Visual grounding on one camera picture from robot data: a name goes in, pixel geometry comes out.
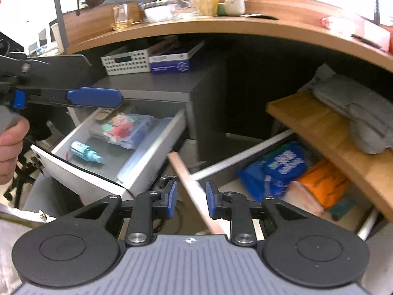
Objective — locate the white storage drawer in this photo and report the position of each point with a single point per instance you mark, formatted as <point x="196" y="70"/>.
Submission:
<point x="233" y="160"/>

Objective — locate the wooden strip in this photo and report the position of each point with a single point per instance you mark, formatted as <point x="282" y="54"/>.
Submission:
<point x="190" y="184"/>

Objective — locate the yellow jar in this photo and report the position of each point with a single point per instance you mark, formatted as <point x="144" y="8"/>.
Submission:
<point x="205" y="1"/>

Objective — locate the clear bag of colourful pieces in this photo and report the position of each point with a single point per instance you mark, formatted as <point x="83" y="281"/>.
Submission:
<point x="122" y="130"/>

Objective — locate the blue packet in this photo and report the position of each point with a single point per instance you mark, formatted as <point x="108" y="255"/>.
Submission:
<point x="282" y="166"/>

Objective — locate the white bowl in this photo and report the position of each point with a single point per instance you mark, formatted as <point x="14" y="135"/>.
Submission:
<point x="157" y="13"/>

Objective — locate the pink packet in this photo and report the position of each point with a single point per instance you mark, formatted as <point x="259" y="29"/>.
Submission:
<point x="302" y="198"/>

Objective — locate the person's left hand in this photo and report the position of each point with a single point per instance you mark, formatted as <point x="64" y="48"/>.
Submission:
<point x="10" y="147"/>

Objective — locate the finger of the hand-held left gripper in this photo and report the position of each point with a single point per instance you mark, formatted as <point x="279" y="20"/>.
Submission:
<point x="67" y="60"/>
<point x="95" y="98"/>

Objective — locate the teal spray bottle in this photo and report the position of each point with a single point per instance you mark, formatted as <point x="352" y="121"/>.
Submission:
<point x="84" y="152"/>

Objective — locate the person's light clothing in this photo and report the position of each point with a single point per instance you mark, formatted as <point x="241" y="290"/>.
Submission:
<point x="9" y="252"/>

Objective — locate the white drawer with lock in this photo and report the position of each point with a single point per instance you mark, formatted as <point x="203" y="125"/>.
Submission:
<point x="61" y="166"/>

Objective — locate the black office chair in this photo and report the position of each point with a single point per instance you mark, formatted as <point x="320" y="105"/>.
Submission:
<point x="21" y="172"/>

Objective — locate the grey cloth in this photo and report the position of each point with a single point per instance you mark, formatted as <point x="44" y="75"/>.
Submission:
<point x="362" y="113"/>

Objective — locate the teal packet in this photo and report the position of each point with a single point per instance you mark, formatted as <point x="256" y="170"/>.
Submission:
<point x="342" y="209"/>

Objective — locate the red and white packet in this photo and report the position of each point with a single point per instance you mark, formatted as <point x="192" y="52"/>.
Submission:
<point x="336" y="22"/>

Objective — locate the wooden desk with grey panel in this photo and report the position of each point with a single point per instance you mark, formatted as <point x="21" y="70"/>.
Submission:
<point x="245" y="26"/>

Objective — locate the clear plastic folder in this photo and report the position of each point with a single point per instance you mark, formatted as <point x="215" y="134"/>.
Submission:
<point x="144" y="159"/>

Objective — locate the orange packet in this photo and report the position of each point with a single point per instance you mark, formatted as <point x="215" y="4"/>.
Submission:
<point x="325" y="184"/>

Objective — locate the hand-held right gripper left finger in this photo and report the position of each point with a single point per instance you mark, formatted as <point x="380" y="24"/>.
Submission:
<point x="172" y="199"/>

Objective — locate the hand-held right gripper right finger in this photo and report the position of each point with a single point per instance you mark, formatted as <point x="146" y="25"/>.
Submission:
<point x="211" y="202"/>

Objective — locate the blue glove box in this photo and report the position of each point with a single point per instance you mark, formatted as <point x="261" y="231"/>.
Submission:
<point x="172" y="65"/>

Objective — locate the white mug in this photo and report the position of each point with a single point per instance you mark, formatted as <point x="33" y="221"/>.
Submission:
<point x="235" y="7"/>

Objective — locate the glass cup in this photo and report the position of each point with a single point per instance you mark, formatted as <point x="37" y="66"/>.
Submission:
<point x="122" y="18"/>

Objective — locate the wooden shelf board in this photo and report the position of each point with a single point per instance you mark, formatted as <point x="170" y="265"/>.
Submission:
<point x="322" y="135"/>

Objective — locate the white perforated plastic basket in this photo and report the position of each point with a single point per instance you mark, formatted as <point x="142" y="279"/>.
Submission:
<point x="129" y="67"/>

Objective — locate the pink box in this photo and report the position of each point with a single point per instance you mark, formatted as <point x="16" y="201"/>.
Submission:
<point x="373" y="32"/>

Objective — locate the white cabinet with grey top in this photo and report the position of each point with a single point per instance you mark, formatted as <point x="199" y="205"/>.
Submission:
<point x="159" y="83"/>

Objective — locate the black pen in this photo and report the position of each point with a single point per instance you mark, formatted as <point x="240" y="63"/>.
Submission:
<point x="365" y="41"/>

